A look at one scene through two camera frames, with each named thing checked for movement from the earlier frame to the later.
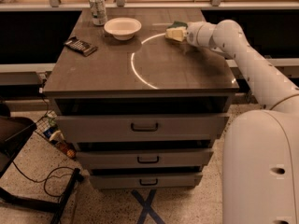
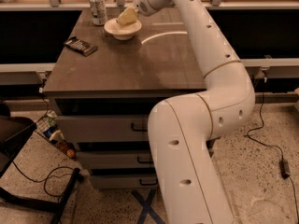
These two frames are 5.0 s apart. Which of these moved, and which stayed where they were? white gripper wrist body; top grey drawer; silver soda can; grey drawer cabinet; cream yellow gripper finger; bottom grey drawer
Moved: white gripper wrist body; cream yellow gripper finger
Stayed: bottom grey drawer; grey drawer cabinet; silver soda can; top grey drawer
